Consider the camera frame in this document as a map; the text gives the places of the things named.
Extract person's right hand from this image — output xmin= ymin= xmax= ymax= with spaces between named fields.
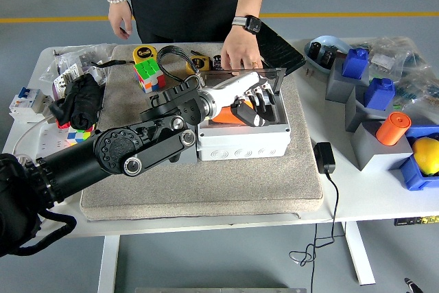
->
xmin=108 ymin=0 xmax=134 ymax=40

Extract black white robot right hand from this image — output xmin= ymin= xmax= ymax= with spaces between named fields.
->
xmin=404 ymin=277 xmax=425 ymax=293

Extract person's left hand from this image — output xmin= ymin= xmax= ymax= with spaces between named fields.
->
xmin=220 ymin=25 xmax=264 ymax=77

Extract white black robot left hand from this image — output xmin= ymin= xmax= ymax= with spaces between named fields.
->
xmin=204 ymin=71 xmax=278 ymax=128

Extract orange cylinder battery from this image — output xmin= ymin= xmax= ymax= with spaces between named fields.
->
xmin=375 ymin=111 xmax=412 ymax=146
xmin=209 ymin=97 xmax=257 ymax=126

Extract grey junction box clear lid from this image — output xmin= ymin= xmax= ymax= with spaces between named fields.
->
xmin=195 ymin=68 xmax=292 ymax=162

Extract black smart watch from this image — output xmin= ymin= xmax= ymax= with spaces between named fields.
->
xmin=232 ymin=14 xmax=263 ymax=36

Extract yellow tape measure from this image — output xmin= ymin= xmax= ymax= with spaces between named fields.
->
xmin=132 ymin=45 xmax=158 ymax=66
xmin=185 ymin=54 xmax=211 ymax=75

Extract black plastic tool case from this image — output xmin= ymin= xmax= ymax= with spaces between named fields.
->
xmin=255 ymin=21 xmax=307 ymax=76

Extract clear plastic bag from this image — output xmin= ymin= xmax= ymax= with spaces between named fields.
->
xmin=39 ymin=43 xmax=117 ymax=84

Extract colourful puzzle cube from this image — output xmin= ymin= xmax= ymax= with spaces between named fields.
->
xmin=67 ymin=124 xmax=95 ymax=143
xmin=132 ymin=58 xmax=167 ymax=94

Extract white table leg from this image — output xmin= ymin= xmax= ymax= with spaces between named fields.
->
xmin=97 ymin=236 xmax=121 ymax=293
xmin=342 ymin=221 xmax=375 ymax=286

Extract black table control panel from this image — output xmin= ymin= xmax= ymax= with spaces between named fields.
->
xmin=394 ymin=216 xmax=439 ymax=227

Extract light blue bowl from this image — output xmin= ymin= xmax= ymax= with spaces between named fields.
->
xmin=304 ymin=35 xmax=353 ymax=75

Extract grey holder block round hole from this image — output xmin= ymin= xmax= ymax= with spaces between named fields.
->
xmin=145 ymin=95 xmax=200 ymax=165

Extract black folded cloth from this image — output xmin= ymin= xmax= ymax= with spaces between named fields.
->
xmin=49 ymin=73 xmax=106 ymax=130

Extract beige fabric mat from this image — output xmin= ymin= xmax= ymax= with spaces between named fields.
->
xmin=79 ymin=42 xmax=325 ymax=222

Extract blue plastic bin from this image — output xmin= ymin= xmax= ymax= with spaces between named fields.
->
xmin=398 ymin=124 xmax=439 ymax=191

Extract black power adapter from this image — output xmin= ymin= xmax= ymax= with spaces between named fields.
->
xmin=313 ymin=141 xmax=337 ymax=174

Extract blue plastic block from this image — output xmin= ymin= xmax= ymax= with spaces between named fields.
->
xmin=342 ymin=47 xmax=370 ymax=80
xmin=364 ymin=78 xmax=396 ymax=110

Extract white blue circuit breaker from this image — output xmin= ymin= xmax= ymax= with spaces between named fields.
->
xmin=8 ymin=86 xmax=54 ymax=124

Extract clear bags of components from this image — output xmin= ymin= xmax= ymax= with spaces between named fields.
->
xmin=349 ymin=35 xmax=439 ymax=126

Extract black strap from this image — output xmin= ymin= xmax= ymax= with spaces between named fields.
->
xmin=91 ymin=59 xmax=134 ymax=69

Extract white wall switch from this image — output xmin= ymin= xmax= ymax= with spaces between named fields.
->
xmin=51 ymin=62 xmax=83 ymax=100

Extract black adapter cord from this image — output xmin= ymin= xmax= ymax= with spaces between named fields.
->
xmin=289 ymin=171 xmax=347 ymax=293

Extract white cable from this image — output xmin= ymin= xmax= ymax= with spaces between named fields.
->
xmin=13 ymin=117 xmax=52 ymax=167

